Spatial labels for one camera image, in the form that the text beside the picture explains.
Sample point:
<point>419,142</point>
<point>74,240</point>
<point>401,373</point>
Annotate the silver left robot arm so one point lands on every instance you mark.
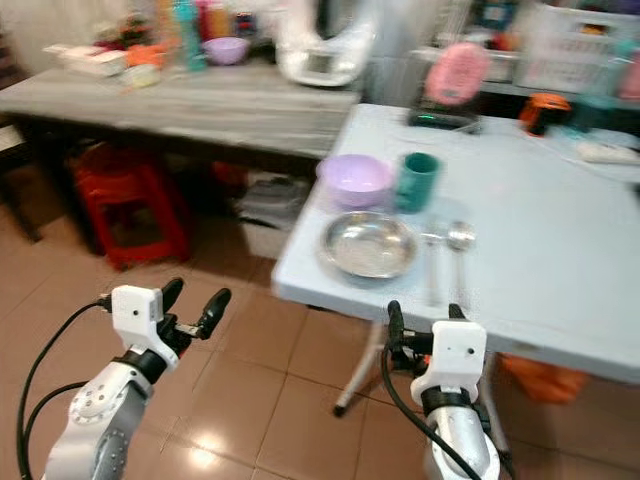
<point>88,420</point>

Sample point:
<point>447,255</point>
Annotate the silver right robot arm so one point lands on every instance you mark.
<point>460,440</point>

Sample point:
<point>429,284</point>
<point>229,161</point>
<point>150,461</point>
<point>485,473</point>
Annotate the metal fork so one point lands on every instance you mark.
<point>432,262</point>

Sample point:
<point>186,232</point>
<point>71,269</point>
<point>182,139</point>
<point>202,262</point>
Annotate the metal spoon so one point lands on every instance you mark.
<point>460,237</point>

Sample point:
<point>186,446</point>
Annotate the stainless steel plate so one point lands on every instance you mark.
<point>368,245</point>

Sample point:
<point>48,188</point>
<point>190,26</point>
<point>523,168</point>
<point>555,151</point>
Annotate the white storage box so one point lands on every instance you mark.
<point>265,215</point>

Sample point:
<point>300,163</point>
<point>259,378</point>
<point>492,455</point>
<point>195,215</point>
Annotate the red plastic stool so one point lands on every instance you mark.
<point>125,190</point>

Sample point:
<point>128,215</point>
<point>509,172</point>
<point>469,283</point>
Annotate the light blue folding table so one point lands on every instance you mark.
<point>550,250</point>

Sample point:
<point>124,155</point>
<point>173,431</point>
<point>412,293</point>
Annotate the orange plastic bag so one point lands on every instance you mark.
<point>545,380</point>

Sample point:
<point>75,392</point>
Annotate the teal plastic cup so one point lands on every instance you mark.
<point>416,183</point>

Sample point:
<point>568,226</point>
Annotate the large purple plastic bowl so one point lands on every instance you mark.
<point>355,180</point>

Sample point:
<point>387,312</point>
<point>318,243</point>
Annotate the grey wooden table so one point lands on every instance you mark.
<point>180,110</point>

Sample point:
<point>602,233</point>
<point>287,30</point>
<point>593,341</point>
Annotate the black flat appliance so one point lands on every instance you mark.
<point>442,119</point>

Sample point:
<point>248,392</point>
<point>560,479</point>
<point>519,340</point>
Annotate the dark wooden chair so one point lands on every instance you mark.
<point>15,160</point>

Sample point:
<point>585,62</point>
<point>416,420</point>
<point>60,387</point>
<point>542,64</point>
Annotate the orange and black container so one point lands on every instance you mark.
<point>545,113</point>

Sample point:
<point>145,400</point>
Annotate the white small object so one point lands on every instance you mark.
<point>608,152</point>

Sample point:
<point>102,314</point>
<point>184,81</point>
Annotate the orange small container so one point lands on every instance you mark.
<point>143,56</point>

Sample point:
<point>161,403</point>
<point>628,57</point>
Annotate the white flat tray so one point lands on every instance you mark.
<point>82,62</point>

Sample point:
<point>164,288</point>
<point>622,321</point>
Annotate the small purple plastic bowl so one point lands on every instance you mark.
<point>225,50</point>

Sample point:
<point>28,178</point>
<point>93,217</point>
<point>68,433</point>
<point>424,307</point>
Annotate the teal plastic bottle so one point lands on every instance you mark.
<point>189,40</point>

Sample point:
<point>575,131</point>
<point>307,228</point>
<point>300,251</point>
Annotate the white rice cooker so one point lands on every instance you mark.
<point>320,55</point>

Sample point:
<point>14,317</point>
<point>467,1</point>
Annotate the white plastic basket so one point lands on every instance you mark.
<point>575,50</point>

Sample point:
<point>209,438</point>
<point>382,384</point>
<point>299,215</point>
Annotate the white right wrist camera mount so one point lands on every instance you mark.
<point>455,355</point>

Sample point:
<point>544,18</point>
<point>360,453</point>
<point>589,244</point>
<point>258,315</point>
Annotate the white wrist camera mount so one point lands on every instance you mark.
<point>135,315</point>
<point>455,355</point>

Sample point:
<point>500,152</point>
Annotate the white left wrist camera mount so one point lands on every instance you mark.
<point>135,315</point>

